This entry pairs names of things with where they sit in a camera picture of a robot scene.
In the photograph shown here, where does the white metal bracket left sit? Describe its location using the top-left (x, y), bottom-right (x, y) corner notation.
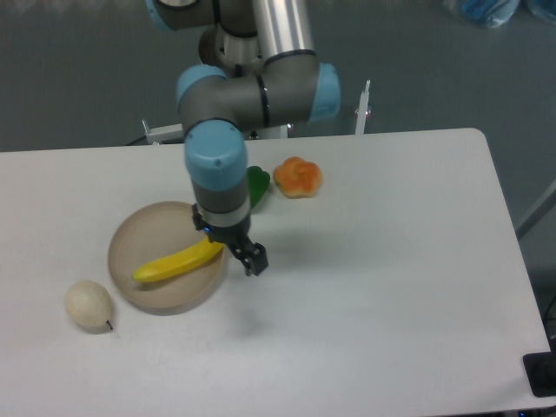
top-left (142, 119), bottom-right (183, 144)

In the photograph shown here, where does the grey table leg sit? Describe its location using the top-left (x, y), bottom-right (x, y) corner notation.
top-left (515, 180), bottom-right (556, 240)

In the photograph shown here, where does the green toy bell pepper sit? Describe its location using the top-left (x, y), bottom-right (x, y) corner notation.
top-left (247, 166), bottom-right (270, 209)

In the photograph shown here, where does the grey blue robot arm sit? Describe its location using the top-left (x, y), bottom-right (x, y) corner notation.
top-left (147, 1), bottom-right (341, 275)

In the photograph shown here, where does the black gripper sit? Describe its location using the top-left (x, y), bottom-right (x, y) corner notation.
top-left (192, 204), bottom-right (268, 276)

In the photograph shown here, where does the orange toy bread roll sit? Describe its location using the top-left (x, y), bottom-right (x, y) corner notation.
top-left (273, 156), bottom-right (323, 199)

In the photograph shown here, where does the beige round plate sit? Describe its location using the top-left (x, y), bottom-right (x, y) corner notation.
top-left (107, 201), bottom-right (227, 310)

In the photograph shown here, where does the blue plastic bag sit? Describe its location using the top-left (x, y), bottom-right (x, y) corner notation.
top-left (441, 0), bottom-right (555, 29)

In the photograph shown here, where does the white toy pear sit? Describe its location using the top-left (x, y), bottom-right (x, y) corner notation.
top-left (63, 280), bottom-right (114, 334)

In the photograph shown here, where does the black device at edge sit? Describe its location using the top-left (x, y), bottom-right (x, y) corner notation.
top-left (523, 352), bottom-right (555, 398)

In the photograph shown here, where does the yellow toy banana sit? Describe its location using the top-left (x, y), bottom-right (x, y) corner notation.
top-left (132, 237), bottom-right (224, 283)

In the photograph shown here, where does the white metal post right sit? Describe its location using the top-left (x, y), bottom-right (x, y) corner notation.
top-left (354, 80), bottom-right (372, 136)

